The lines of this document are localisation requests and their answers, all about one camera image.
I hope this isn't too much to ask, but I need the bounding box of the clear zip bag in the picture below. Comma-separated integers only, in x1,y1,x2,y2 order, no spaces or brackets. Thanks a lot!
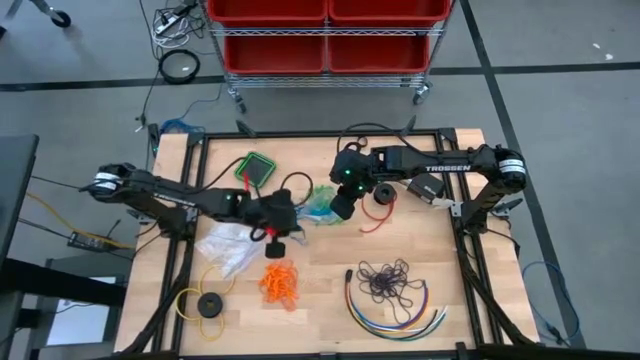
298,184,346,227

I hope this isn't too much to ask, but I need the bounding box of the clear plastic bags pile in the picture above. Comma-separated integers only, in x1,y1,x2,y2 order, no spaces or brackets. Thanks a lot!
194,222,261,279

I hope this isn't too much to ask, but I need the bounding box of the green rubber bands pile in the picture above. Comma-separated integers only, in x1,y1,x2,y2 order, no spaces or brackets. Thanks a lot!
309,184,347,227

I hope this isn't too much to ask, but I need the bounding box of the orange rubber bands pile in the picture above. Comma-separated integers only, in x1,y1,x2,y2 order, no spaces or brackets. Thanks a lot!
258,259,300,312

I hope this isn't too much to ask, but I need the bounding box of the dark purple rubber bands pile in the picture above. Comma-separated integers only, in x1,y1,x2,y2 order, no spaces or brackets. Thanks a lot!
355,258,426,324

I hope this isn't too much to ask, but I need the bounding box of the black pad with green rim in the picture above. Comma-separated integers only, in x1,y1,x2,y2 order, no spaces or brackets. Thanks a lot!
233,151,278,190

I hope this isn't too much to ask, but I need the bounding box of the small black box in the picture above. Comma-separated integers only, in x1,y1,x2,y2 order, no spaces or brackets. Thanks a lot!
407,173,446,204

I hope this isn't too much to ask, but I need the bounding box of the red plastic bin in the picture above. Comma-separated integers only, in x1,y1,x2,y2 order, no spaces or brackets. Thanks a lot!
328,0,453,28
326,34,432,75
206,0,329,28
223,34,328,76

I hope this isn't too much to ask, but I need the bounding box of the white power strip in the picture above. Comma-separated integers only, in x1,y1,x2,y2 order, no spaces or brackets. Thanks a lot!
153,14,182,36

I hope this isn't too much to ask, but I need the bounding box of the black low furniture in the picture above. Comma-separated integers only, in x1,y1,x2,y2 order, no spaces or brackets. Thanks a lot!
0,257,129,360

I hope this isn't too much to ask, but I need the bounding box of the black desk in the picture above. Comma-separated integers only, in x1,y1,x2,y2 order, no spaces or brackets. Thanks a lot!
0,133,41,266

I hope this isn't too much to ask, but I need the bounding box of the black chair caster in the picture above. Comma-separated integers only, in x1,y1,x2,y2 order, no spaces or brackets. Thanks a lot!
28,0,73,29

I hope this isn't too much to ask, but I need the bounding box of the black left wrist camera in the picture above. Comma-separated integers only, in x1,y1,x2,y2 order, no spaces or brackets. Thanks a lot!
264,239,287,260

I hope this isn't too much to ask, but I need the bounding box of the black spool of red wire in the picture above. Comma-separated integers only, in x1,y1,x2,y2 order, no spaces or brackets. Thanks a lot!
359,182,400,235

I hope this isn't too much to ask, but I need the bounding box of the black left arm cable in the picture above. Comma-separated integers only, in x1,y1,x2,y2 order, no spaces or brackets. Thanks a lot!
197,157,316,207

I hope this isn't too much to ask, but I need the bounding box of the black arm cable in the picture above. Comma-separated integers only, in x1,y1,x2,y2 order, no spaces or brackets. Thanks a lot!
197,157,316,207
338,122,426,156

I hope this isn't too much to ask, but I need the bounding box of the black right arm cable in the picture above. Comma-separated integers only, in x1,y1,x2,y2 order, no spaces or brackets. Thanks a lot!
338,122,426,156

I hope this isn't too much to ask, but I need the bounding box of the chrome wire shelf cart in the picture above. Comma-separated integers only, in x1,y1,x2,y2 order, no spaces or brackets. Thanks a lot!
199,0,459,115

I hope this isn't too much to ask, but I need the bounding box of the black spool of yellow wire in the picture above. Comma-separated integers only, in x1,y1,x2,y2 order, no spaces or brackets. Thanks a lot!
174,264,237,343

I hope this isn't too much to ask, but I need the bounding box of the blue cable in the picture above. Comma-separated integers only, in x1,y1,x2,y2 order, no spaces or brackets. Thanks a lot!
521,260,582,347
159,118,207,136

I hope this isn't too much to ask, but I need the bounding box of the multicolour cable bundle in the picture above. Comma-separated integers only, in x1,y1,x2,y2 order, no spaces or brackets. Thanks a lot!
344,268,449,342

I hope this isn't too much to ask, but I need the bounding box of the thin black hanging cable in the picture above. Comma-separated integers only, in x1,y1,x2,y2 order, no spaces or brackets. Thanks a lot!
134,0,161,134

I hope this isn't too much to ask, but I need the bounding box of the large black ring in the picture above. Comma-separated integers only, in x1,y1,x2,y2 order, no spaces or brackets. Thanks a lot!
158,48,201,85

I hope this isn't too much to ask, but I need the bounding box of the white cable coil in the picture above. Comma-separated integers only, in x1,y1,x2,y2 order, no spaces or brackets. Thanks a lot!
151,17,192,50

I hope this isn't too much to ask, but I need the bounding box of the yellow cable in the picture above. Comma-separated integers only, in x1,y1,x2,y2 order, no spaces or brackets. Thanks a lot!
27,192,136,250

